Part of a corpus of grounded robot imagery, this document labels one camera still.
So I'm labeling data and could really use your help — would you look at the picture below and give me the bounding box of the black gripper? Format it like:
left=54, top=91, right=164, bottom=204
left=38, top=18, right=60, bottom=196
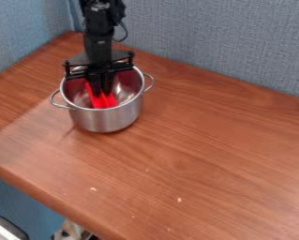
left=62, top=34, right=133, bottom=96

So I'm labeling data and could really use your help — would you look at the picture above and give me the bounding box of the metal pot with handles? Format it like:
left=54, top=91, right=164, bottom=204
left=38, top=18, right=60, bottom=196
left=49, top=67, right=154, bottom=133

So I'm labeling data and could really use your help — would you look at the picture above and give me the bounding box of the red plastic block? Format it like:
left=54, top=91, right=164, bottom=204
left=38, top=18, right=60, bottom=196
left=84, top=82, right=117, bottom=109

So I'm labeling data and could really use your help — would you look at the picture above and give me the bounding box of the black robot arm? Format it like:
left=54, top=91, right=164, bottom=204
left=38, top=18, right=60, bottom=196
left=62, top=0, right=133, bottom=97

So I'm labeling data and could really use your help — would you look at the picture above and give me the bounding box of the light object under table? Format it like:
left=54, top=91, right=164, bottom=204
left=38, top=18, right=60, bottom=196
left=50, top=219, right=100, bottom=240

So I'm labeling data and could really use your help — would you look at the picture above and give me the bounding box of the black and white chair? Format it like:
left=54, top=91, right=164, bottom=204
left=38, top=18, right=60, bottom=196
left=0, top=217, right=29, bottom=240

